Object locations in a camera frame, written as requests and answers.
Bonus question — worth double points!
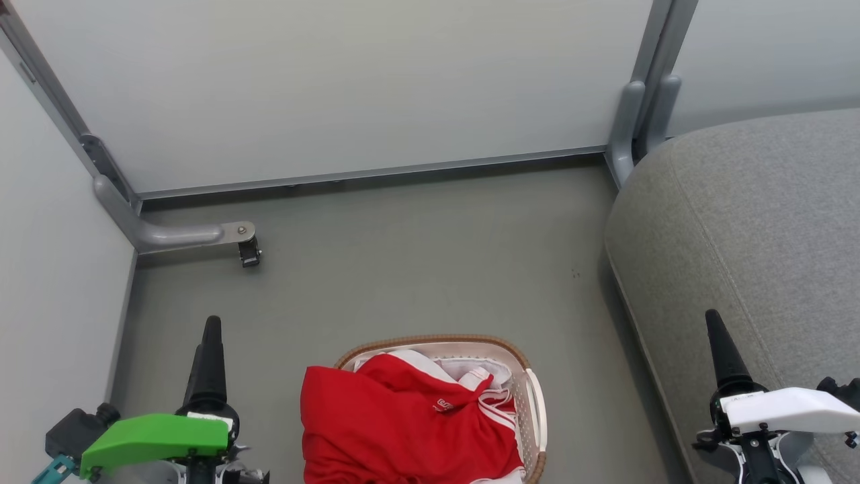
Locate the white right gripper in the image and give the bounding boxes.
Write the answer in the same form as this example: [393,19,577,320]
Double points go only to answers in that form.
[695,309,860,484]

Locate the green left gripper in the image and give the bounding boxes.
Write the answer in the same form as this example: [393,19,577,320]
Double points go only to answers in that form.
[79,316,241,484]

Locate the red sports shirt white stripes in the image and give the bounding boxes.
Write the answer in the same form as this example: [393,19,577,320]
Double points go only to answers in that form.
[300,354,526,484]

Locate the grey fabric sofa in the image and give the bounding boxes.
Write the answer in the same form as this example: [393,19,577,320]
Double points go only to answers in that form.
[605,108,860,484]

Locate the white garment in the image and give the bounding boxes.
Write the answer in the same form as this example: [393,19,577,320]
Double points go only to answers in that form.
[355,349,515,391]

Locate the grey partition foot with caster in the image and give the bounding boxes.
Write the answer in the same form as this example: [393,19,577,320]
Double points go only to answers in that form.
[81,133,263,269]

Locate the white laundry basket brown rim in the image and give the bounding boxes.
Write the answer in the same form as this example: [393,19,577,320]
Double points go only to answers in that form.
[335,334,548,484]

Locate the grey partition post feet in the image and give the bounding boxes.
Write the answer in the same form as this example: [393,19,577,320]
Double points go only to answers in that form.
[605,73,683,189]

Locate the grey partition bottom rail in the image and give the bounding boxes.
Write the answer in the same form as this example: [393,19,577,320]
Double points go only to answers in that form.
[136,145,609,200]

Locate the grey partition corner post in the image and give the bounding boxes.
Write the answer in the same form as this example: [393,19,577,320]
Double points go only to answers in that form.
[0,0,143,216]

